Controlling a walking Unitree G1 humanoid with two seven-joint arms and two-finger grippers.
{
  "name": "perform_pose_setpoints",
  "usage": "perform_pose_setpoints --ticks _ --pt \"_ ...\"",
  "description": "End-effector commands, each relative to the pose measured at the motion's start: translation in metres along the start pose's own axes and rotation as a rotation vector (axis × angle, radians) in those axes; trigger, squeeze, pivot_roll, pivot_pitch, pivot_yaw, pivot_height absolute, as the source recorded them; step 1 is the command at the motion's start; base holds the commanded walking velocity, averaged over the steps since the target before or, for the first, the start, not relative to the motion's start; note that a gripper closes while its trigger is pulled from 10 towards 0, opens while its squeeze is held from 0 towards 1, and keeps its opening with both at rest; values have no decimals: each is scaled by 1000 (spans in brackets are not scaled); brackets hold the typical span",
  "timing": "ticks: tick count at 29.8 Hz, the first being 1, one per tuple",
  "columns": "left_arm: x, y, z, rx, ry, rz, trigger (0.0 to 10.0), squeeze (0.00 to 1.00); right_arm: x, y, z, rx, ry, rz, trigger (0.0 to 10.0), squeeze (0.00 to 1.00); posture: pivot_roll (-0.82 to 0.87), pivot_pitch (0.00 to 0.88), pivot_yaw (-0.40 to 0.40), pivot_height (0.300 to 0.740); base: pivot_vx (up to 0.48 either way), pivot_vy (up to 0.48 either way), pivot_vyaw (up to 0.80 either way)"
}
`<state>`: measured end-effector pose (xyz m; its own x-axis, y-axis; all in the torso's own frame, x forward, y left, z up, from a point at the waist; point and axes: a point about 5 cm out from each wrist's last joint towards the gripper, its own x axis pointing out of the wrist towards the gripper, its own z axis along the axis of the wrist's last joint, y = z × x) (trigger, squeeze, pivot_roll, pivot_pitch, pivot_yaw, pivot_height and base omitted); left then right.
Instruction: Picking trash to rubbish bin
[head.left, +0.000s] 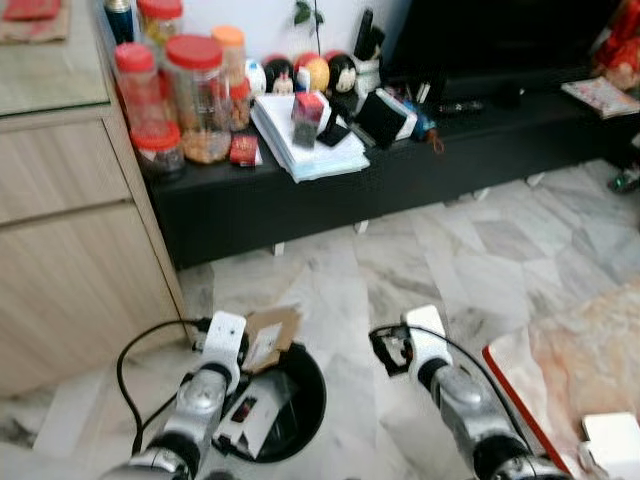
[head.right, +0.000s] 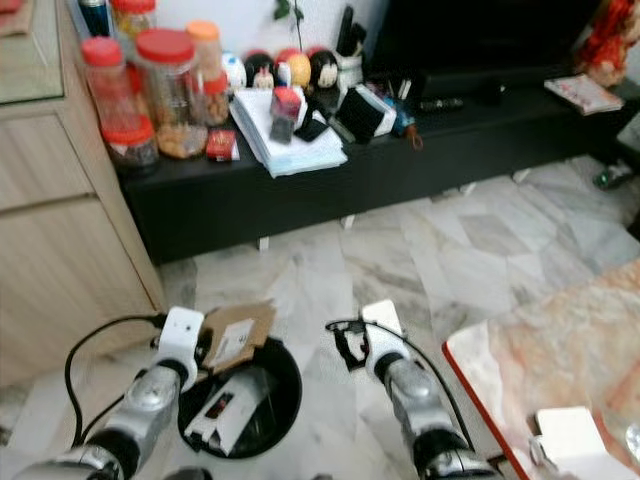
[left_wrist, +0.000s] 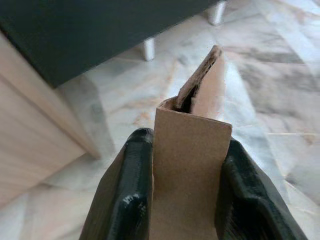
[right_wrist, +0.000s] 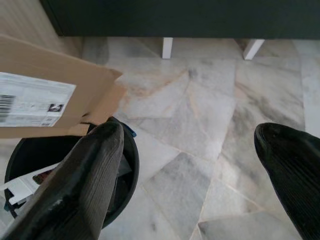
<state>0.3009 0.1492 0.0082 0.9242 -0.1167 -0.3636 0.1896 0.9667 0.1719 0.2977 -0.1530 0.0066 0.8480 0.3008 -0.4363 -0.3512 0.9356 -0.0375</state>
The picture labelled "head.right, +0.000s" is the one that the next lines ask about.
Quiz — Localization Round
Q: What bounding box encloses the brown cardboard box white label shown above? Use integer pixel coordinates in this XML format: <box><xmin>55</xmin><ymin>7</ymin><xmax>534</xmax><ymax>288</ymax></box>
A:
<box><xmin>200</xmin><ymin>302</ymin><xmax>277</xmax><ymax>377</ymax></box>

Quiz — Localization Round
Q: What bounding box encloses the black round rubbish bin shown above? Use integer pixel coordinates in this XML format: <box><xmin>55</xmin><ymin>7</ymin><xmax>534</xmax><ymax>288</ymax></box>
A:
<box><xmin>178</xmin><ymin>338</ymin><xmax>304</xmax><ymax>462</ymax></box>

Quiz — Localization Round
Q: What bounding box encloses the white carton red black print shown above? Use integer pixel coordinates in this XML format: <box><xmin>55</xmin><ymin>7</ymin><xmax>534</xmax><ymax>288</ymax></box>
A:
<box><xmin>189</xmin><ymin>371</ymin><xmax>267</xmax><ymax>452</ymax></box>

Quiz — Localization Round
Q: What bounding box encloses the black TV stand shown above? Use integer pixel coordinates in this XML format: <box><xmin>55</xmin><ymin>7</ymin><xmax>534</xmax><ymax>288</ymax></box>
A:
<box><xmin>120</xmin><ymin>80</ymin><xmax>640</xmax><ymax>267</ymax></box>

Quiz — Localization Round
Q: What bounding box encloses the marble table red edge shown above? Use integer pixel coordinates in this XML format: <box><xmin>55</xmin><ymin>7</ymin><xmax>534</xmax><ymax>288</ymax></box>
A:
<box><xmin>442</xmin><ymin>258</ymin><xmax>640</xmax><ymax>480</ymax></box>

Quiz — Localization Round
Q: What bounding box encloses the white paper stack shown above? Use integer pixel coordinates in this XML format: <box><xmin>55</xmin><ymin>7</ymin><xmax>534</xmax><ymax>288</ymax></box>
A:
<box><xmin>228</xmin><ymin>88</ymin><xmax>350</xmax><ymax>180</ymax></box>

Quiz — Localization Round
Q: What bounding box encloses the black white pouch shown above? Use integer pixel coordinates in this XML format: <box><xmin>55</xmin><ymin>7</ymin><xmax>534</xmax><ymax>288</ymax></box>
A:
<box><xmin>335</xmin><ymin>84</ymin><xmax>401</xmax><ymax>145</ymax></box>

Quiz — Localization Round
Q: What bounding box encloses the small red packet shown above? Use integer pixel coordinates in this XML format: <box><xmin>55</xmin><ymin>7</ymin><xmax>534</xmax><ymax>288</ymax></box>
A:
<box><xmin>205</xmin><ymin>128</ymin><xmax>240</xmax><ymax>163</ymax></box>

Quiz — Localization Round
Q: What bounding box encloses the small red black box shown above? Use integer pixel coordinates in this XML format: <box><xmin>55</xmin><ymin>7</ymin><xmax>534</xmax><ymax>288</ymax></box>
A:
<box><xmin>269</xmin><ymin>86</ymin><xmax>304</xmax><ymax>145</ymax></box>

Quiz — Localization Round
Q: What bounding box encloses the black remote control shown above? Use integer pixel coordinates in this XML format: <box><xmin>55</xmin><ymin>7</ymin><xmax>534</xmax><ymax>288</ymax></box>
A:
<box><xmin>417</xmin><ymin>97</ymin><xmax>467</xmax><ymax>112</ymax></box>

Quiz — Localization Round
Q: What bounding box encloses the black haired round doll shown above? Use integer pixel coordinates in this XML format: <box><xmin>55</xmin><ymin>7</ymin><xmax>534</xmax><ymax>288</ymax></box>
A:
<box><xmin>308</xmin><ymin>48</ymin><xmax>340</xmax><ymax>94</ymax></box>

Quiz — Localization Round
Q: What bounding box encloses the yellow orange round doll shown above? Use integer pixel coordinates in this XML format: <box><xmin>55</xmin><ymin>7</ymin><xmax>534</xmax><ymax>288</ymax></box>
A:
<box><xmin>275</xmin><ymin>47</ymin><xmax>312</xmax><ymax>91</ymax></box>

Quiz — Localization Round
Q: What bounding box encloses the black red round doll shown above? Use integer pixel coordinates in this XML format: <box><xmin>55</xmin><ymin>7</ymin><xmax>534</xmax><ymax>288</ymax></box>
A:
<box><xmin>244</xmin><ymin>50</ymin><xmax>277</xmax><ymax>92</ymax></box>

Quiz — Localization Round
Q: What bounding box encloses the white holder with black remotes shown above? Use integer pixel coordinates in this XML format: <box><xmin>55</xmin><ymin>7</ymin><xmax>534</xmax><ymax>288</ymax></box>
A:
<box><xmin>334</xmin><ymin>5</ymin><xmax>372</xmax><ymax>96</ymax></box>

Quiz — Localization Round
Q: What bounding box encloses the small clear jar red lid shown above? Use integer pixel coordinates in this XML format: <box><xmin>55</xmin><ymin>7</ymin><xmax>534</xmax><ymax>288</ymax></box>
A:
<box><xmin>105</xmin><ymin>117</ymin><xmax>160</xmax><ymax>170</ymax></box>

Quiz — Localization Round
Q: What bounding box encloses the white round doll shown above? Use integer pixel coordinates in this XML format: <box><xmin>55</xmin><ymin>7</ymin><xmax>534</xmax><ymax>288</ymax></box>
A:
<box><xmin>222</xmin><ymin>52</ymin><xmax>248</xmax><ymax>93</ymax></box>

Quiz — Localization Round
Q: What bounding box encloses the large clear jar red lid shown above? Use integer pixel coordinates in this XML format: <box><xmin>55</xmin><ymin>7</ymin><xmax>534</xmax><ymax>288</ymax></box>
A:
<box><xmin>135</xmin><ymin>28</ymin><xmax>210</xmax><ymax>160</ymax></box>

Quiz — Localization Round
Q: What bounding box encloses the light wooden cabinet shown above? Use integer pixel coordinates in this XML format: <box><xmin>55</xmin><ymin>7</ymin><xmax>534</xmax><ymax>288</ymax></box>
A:
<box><xmin>0</xmin><ymin>0</ymin><xmax>167</xmax><ymax>387</ymax></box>

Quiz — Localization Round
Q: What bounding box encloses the clear jar orange lid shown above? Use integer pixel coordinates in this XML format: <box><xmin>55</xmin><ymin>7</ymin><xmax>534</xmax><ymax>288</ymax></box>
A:
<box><xmin>186</xmin><ymin>20</ymin><xmax>231</xmax><ymax>127</ymax></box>

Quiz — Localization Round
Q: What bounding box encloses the dark green floor item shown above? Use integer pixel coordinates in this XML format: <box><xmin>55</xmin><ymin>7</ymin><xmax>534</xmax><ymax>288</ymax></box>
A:
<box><xmin>594</xmin><ymin>160</ymin><xmax>640</xmax><ymax>192</ymax></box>

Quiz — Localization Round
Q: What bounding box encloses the black television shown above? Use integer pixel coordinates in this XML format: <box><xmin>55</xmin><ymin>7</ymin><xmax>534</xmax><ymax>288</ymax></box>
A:
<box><xmin>368</xmin><ymin>0</ymin><xmax>607</xmax><ymax>101</ymax></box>

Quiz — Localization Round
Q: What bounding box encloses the green plant sprig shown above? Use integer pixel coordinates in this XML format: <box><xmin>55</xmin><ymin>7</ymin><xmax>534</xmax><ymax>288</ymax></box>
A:
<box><xmin>271</xmin><ymin>0</ymin><xmax>307</xmax><ymax>53</ymax></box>

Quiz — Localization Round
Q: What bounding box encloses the pink patterned booklet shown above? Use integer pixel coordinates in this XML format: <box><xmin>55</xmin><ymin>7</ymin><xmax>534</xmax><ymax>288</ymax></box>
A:
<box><xmin>544</xmin><ymin>74</ymin><xmax>624</xmax><ymax>117</ymax></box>

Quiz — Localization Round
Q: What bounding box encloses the tall clear jar red lid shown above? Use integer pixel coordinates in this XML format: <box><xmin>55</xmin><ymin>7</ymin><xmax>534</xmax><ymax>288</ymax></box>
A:
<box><xmin>81</xmin><ymin>37</ymin><xmax>130</xmax><ymax>131</ymax></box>

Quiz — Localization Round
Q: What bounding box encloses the yellow-filled jar red lid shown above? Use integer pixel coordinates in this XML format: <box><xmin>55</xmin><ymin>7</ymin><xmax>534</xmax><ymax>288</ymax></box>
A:
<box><xmin>110</xmin><ymin>0</ymin><xmax>157</xmax><ymax>41</ymax></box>

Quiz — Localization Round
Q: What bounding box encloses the red festive decoration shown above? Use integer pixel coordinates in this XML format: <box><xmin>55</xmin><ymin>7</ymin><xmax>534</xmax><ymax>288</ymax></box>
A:
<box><xmin>574</xmin><ymin>0</ymin><xmax>640</xmax><ymax>89</ymax></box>

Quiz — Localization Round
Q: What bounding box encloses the dark blue can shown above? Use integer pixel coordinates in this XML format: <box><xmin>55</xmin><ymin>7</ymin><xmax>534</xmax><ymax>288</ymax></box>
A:
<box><xmin>75</xmin><ymin>0</ymin><xmax>112</xmax><ymax>39</ymax></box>

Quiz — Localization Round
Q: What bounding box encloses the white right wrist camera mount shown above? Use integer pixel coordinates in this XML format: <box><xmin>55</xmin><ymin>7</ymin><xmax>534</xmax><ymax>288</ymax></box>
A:
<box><xmin>360</xmin><ymin>299</ymin><xmax>412</xmax><ymax>377</ymax></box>

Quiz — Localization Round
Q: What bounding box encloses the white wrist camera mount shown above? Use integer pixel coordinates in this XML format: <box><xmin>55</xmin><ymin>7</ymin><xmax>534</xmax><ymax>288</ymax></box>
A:
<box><xmin>360</xmin><ymin>299</ymin><xmax>412</xmax><ymax>377</ymax></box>
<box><xmin>157</xmin><ymin>306</ymin><xmax>207</xmax><ymax>391</ymax></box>

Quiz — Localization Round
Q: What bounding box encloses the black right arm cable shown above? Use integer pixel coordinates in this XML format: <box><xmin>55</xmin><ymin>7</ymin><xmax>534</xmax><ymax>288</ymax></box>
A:
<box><xmin>400</xmin><ymin>325</ymin><xmax>477</xmax><ymax>451</ymax></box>

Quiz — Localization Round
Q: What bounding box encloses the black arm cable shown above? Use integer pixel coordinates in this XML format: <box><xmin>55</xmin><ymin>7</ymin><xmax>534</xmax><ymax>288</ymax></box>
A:
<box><xmin>64</xmin><ymin>314</ymin><xmax>167</xmax><ymax>447</ymax></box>
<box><xmin>400</xmin><ymin>325</ymin><xmax>477</xmax><ymax>451</ymax></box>

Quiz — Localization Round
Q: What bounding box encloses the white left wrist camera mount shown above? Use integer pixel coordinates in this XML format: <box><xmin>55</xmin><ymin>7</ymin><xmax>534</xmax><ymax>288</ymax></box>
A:
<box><xmin>157</xmin><ymin>306</ymin><xmax>207</xmax><ymax>391</ymax></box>

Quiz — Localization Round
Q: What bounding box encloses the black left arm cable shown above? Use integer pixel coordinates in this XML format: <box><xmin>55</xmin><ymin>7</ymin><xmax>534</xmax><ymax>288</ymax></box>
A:
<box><xmin>64</xmin><ymin>314</ymin><xmax>167</xmax><ymax>447</ymax></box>

